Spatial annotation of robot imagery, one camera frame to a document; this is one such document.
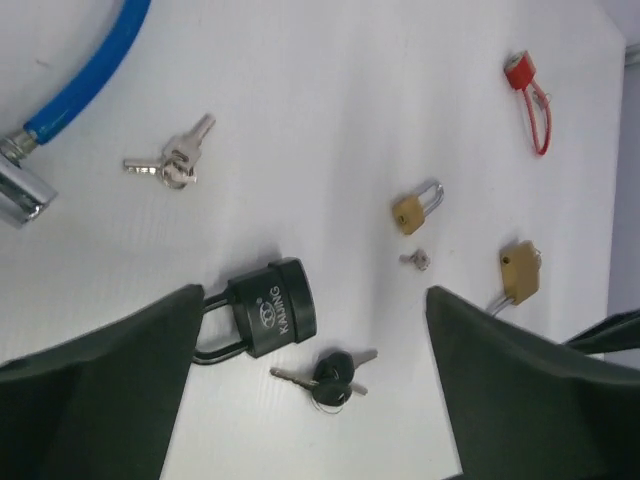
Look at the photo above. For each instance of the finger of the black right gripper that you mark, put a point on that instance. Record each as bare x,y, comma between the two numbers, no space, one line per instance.
619,332

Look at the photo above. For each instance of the small silver keys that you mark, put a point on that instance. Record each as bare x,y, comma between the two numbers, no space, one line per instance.
419,259

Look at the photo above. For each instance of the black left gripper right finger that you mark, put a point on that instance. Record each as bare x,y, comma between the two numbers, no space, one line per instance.
524,407

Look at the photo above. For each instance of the black-headed keys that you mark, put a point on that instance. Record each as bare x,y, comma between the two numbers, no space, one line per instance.
332,384

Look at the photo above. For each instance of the small brass padlock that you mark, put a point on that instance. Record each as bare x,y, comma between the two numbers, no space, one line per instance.
411,211

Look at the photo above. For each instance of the blue cable lock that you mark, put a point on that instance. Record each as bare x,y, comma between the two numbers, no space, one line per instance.
24,196

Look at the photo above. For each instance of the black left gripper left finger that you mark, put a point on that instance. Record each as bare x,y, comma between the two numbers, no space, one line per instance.
103,405

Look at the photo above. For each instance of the aluminium frame post right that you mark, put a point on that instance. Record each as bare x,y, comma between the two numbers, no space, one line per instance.
632,55

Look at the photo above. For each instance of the red cable padlock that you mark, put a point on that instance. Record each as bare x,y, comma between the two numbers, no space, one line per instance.
520,72

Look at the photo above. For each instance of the blue lock keys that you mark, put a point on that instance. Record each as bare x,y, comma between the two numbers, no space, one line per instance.
175,167

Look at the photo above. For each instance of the large brass padlock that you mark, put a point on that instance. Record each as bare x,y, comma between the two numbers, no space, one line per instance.
520,265

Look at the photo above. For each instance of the black padlock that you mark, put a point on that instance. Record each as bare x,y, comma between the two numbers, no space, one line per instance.
272,308

